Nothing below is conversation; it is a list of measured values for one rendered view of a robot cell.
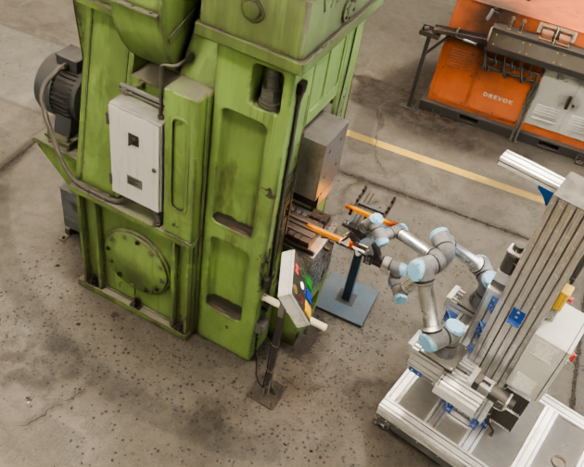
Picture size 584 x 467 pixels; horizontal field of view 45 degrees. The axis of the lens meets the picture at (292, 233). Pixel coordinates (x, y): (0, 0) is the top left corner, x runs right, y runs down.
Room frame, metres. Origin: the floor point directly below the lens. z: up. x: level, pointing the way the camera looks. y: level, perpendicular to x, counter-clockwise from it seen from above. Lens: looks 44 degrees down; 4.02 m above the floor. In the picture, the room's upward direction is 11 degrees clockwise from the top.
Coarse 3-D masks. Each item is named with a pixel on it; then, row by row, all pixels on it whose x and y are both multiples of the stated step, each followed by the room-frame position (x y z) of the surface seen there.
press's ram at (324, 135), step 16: (320, 112) 3.41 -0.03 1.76; (304, 128) 3.23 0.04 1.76; (320, 128) 3.25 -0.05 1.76; (336, 128) 3.28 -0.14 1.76; (304, 144) 3.14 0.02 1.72; (320, 144) 3.11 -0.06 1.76; (336, 144) 3.25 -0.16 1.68; (304, 160) 3.14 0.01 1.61; (320, 160) 3.10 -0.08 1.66; (336, 160) 3.32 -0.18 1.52; (304, 176) 3.13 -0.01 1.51; (320, 176) 3.10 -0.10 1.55; (304, 192) 3.12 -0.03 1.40; (320, 192) 3.15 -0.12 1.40
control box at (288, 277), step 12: (288, 252) 2.83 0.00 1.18; (288, 264) 2.74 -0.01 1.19; (300, 264) 2.82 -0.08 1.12; (288, 276) 2.64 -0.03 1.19; (300, 276) 2.74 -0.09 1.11; (288, 288) 2.55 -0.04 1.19; (300, 288) 2.66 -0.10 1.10; (288, 300) 2.51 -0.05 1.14; (288, 312) 2.52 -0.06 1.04; (300, 312) 2.52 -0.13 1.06; (300, 324) 2.52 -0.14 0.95
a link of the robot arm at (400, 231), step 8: (400, 224) 3.17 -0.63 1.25; (400, 232) 3.09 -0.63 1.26; (408, 232) 3.09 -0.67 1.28; (400, 240) 3.06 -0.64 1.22; (408, 240) 3.02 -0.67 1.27; (416, 240) 3.00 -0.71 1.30; (416, 248) 2.95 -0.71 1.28; (424, 248) 2.93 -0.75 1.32; (432, 248) 2.90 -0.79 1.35; (440, 256) 2.83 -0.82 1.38; (440, 264) 2.78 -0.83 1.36
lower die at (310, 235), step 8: (296, 216) 3.36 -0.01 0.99; (304, 216) 3.37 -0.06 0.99; (288, 224) 3.27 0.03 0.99; (296, 224) 3.28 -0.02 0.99; (320, 224) 3.32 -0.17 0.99; (288, 232) 3.21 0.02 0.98; (304, 232) 3.23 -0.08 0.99; (312, 232) 3.24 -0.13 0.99; (296, 240) 3.17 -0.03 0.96; (304, 240) 3.17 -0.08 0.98; (312, 240) 3.20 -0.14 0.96
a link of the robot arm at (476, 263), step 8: (432, 232) 3.15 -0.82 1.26; (440, 232) 3.13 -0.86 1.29; (448, 232) 3.15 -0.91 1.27; (432, 240) 3.10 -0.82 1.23; (440, 240) 3.07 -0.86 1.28; (448, 240) 3.07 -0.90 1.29; (456, 240) 3.14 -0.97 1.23; (456, 248) 3.11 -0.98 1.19; (464, 248) 3.16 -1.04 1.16; (456, 256) 3.11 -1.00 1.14; (464, 256) 3.13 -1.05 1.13; (472, 256) 3.16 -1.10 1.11; (480, 256) 3.22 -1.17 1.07; (464, 264) 3.14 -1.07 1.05; (472, 264) 3.14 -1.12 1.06; (480, 264) 3.16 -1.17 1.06; (488, 264) 3.19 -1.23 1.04; (472, 272) 3.16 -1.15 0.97
